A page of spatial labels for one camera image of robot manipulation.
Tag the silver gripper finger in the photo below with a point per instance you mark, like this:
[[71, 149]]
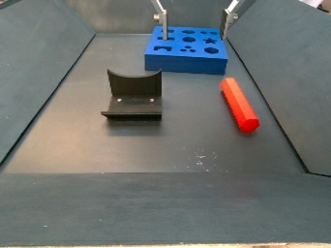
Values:
[[160, 16], [230, 16]]

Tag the red hexagonal prism bar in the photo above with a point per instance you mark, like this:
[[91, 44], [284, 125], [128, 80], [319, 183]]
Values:
[[244, 115]]

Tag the blue foam shape-sorter block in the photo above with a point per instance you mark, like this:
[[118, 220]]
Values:
[[194, 50]]

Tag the black curved cradle stand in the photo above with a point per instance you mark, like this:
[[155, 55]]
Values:
[[135, 96]]

